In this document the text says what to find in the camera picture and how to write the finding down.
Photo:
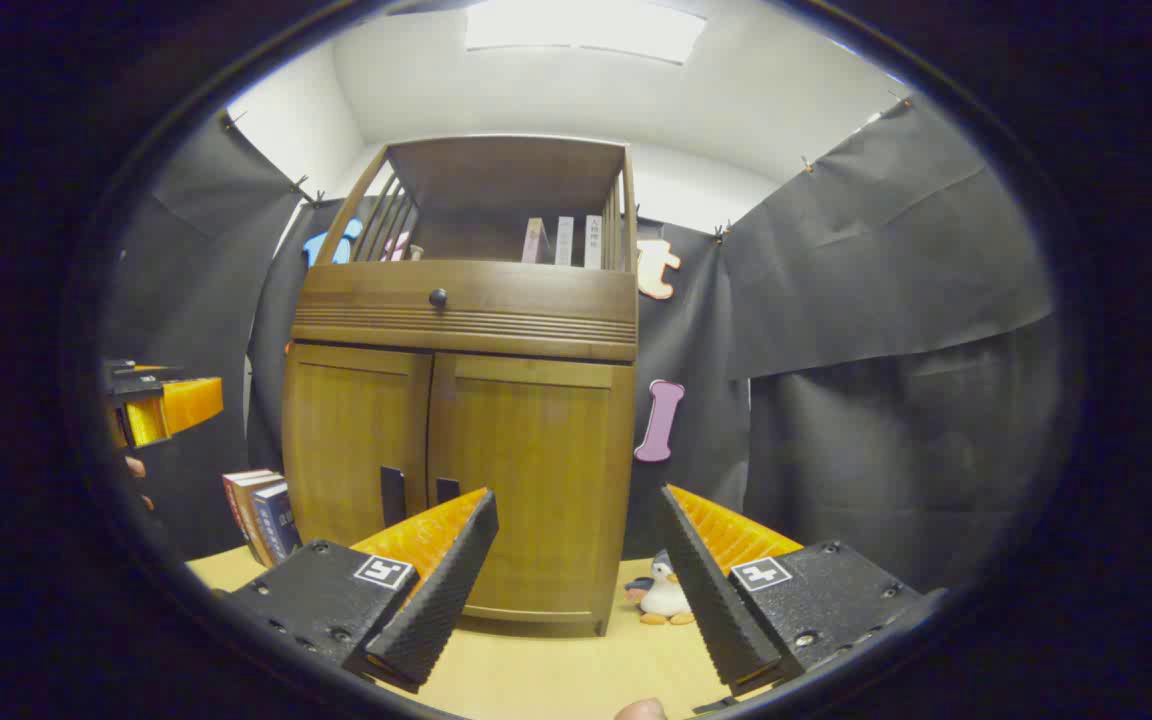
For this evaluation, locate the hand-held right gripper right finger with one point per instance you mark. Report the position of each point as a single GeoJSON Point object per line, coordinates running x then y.
{"type": "Point", "coordinates": [711, 590]}

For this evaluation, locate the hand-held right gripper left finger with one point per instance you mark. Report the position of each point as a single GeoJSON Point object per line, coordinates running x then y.
{"type": "Point", "coordinates": [441, 590]}

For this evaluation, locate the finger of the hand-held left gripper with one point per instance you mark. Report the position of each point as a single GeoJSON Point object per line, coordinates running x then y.
{"type": "Point", "coordinates": [191, 405]}

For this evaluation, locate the wooden shoe cabinet door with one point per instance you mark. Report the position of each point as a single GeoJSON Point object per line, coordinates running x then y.
{"type": "Point", "coordinates": [536, 450]}
{"type": "Point", "coordinates": [351, 440]}

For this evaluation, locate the wooden shoe cabinet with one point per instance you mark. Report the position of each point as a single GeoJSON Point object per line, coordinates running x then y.
{"type": "Point", "coordinates": [506, 190]}

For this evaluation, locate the penguin plush toy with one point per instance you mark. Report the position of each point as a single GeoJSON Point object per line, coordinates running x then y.
{"type": "Point", "coordinates": [664, 595]}

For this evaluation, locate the white red book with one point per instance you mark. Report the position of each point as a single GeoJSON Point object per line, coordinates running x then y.
{"type": "Point", "coordinates": [236, 500]}

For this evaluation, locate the wooden drawer with black knob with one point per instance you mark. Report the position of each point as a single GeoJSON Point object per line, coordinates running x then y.
{"type": "Point", "coordinates": [536, 295]}

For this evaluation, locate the black backdrop cloth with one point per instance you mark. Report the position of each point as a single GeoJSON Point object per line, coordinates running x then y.
{"type": "Point", "coordinates": [886, 300]}

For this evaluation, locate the grey book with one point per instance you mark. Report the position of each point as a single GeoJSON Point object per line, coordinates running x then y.
{"type": "Point", "coordinates": [564, 242]}

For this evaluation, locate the ceiling light panel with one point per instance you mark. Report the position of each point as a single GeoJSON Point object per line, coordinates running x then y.
{"type": "Point", "coordinates": [586, 28]}

